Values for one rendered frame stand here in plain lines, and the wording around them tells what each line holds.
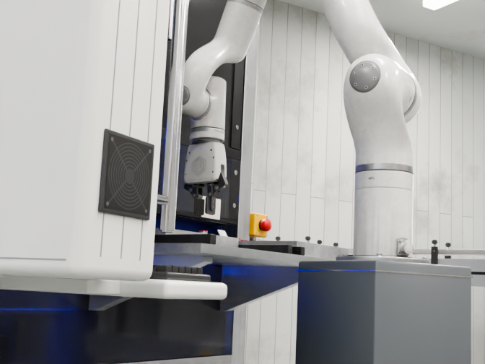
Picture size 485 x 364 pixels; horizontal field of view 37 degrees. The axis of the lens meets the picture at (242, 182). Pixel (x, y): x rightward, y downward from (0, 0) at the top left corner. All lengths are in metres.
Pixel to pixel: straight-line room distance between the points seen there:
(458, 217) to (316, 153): 1.63
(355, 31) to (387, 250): 0.48
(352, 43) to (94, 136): 0.77
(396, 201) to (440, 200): 5.12
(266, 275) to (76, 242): 1.10
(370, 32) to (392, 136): 0.25
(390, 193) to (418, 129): 5.05
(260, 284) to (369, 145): 0.68
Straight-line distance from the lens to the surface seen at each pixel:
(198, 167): 1.71
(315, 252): 1.80
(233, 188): 2.15
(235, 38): 1.74
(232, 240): 1.70
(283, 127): 5.60
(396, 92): 1.45
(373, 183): 1.47
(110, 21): 1.05
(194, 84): 1.67
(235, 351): 2.17
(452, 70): 6.94
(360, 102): 1.46
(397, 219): 1.46
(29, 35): 1.10
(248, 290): 2.04
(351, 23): 1.59
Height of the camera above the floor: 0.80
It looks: 8 degrees up
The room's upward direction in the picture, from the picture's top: 3 degrees clockwise
